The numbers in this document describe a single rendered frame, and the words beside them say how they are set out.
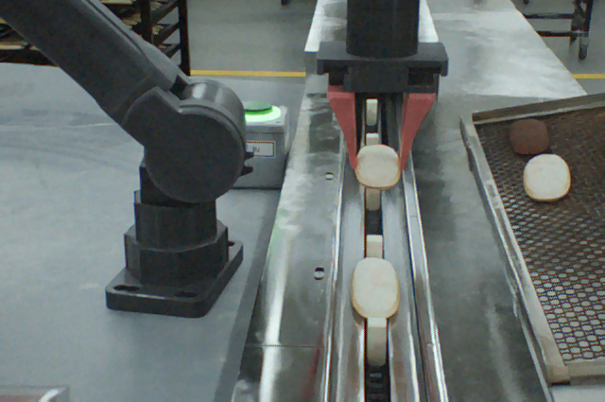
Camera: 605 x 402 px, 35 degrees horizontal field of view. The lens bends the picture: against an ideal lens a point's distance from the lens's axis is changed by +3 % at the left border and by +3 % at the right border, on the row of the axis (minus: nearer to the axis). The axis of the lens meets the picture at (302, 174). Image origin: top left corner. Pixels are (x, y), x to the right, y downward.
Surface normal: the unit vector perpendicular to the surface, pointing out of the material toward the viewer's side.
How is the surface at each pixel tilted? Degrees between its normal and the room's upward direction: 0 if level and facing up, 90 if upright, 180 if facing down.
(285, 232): 0
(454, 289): 0
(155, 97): 90
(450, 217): 0
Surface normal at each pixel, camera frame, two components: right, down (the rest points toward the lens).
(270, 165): -0.07, 0.35
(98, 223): 0.00, -0.94
